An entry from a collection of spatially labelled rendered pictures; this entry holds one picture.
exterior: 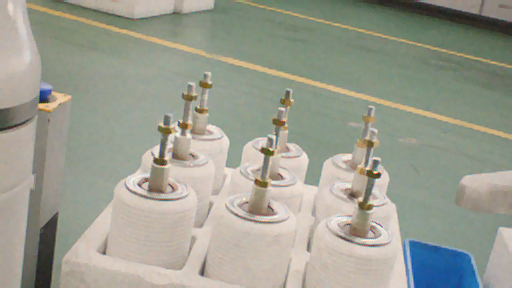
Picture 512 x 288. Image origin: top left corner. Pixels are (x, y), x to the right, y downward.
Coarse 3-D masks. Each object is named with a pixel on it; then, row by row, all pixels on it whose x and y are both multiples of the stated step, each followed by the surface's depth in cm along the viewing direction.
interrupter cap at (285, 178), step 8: (240, 168) 96; (248, 168) 97; (256, 168) 98; (280, 168) 99; (248, 176) 94; (280, 176) 97; (288, 176) 97; (296, 176) 97; (272, 184) 93; (280, 184) 93; (288, 184) 94
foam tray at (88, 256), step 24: (312, 192) 114; (312, 216) 105; (96, 240) 86; (192, 240) 93; (72, 264) 82; (96, 264) 81; (120, 264) 82; (144, 264) 83; (192, 264) 85; (288, 264) 92
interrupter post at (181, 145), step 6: (174, 138) 96; (180, 138) 95; (186, 138) 96; (174, 144) 96; (180, 144) 96; (186, 144) 96; (174, 150) 96; (180, 150) 96; (186, 150) 96; (174, 156) 96; (180, 156) 96; (186, 156) 97
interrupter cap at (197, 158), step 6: (156, 150) 97; (168, 150) 98; (192, 150) 99; (198, 150) 100; (192, 156) 98; (198, 156) 98; (204, 156) 98; (174, 162) 94; (180, 162) 95; (186, 162) 95; (192, 162) 95; (198, 162) 96; (204, 162) 96
